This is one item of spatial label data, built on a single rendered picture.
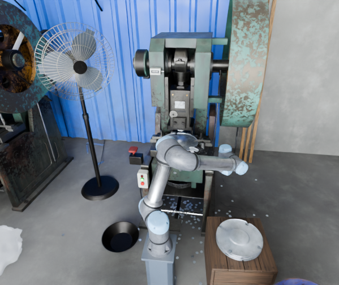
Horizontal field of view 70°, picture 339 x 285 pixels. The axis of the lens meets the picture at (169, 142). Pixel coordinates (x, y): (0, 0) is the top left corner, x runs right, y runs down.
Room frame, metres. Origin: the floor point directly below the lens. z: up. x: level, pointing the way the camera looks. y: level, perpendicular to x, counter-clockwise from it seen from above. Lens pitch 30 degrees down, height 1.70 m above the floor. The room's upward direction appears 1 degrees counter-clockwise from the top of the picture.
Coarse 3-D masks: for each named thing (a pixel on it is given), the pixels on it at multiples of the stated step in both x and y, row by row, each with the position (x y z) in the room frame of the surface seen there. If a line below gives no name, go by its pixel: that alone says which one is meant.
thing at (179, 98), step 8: (176, 88) 1.68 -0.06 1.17; (184, 88) 1.67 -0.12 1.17; (176, 96) 1.64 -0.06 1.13; (184, 96) 1.63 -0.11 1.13; (176, 104) 1.63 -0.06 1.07; (184, 104) 1.62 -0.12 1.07; (176, 112) 1.63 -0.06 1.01; (184, 112) 1.62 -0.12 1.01; (176, 120) 1.61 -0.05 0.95; (184, 120) 1.59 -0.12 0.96
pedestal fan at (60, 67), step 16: (64, 32) 1.83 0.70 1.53; (64, 48) 1.80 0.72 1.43; (80, 48) 1.85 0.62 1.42; (48, 64) 1.80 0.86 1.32; (64, 64) 1.86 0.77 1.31; (80, 64) 1.84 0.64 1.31; (64, 80) 1.81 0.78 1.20; (80, 80) 1.94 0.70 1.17; (96, 80) 1.97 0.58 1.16; (80, 96) 1.89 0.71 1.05; (96, 160) 1.99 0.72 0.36; (96, 176) 1.98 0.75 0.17; (96, 192) 1.89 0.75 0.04; (112, 192) 1.90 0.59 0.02
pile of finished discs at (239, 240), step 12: (228, 228) 1.11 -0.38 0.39; (240, 228) 1.11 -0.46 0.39; (252, 228) 1.11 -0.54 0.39; (216, 240) 1.04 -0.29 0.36; (228, 240) 1.02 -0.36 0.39; (240, 240) 1.01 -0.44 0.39; (252, 240) 1.01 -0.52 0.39; (228, 252) 0.94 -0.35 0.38; (240, 252) 0.93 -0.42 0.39; (252, 252) 0.93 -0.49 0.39
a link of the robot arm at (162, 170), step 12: (156, 144) 1.14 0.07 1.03; (168, 144) 1.07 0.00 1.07; (180, 144) 1.09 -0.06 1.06; (156, 156) 1.10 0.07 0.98; (156, 168) 1.09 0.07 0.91; (168, 168) 1.07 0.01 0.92; (156, 180) 1.06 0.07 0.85; (156, 192) 1.04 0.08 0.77; (144, 204) 1.04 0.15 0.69; (156, 204) 1.03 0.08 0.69; (144, 216) 1.00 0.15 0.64
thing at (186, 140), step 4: (180, 132) 1.73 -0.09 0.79; (172, 136) 1.68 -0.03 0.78; (176, 136) 1.68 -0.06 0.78; (180, 136) 1.68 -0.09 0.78; (184, 136) 1.68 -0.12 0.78; (188, 136) 1.68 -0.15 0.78; (192, 136) 1.67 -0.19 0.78; (180, 140) 1.60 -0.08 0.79; (184, 140) 1.60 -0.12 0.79; (188, 140) 1.61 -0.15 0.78; (192, 140) 1.61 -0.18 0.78; (196, 140) 1.61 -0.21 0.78; (184, 144) 1.55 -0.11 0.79; (188, 144) 1.55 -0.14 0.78; (192, 144) 1.55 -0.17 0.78; (196, 144) 1.55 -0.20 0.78; (184, 148) 1.50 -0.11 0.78; (188, 148) 1.50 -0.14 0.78
